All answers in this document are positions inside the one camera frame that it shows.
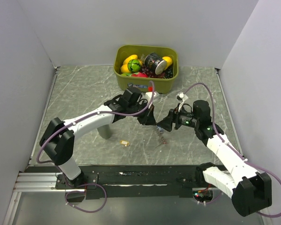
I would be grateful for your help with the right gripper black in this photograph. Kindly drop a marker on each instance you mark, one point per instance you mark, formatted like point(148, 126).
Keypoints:
point(173, 115)

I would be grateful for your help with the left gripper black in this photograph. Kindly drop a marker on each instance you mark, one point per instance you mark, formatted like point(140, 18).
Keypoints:
point(148, 118)

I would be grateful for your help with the large keyring with small rings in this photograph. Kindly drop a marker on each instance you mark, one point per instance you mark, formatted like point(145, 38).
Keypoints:
point(162, 140)

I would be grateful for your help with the yellow tag key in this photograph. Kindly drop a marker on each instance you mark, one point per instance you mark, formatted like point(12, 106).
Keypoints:
point(125, 143)

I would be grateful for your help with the olive green plastic bin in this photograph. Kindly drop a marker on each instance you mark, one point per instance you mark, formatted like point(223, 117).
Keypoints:
point(161, 85)

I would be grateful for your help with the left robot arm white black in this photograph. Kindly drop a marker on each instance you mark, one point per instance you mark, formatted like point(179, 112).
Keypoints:
point(59, 137)

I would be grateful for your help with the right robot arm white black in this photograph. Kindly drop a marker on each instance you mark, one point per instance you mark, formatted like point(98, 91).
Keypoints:
point(249, 190)

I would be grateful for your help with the grey bottle with beige cap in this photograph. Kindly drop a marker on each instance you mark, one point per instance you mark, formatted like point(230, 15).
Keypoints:
point(105, 131)

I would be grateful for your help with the red toy fruit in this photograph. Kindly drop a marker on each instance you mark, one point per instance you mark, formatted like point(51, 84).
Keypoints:
point(139, 74)

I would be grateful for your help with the dark grapes bunch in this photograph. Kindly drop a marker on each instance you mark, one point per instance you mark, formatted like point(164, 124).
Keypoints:
point(166, 74)

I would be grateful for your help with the green watermelon toy ball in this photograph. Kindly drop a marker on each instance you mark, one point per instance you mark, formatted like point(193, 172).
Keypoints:
point(134, 65)

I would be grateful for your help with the black paper cup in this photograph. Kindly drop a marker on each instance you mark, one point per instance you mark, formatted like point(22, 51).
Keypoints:
point(155, 63)

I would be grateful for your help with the yellow toy mango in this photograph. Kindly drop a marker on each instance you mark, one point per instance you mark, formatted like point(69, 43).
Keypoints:
point(131, 57)

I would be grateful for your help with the yellow toy lemon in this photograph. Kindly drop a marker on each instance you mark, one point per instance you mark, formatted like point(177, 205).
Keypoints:
point(168, 60)

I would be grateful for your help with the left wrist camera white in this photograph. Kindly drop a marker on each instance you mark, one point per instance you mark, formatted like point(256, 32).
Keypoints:
point(151, 95)

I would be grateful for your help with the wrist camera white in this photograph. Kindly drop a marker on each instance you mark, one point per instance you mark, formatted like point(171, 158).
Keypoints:
point(181, 97)
point(151, 95)

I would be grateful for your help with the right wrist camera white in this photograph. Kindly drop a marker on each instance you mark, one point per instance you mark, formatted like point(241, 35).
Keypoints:
point(181, 97)

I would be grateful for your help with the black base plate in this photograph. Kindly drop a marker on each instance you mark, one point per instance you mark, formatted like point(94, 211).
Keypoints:
point(136, 181)

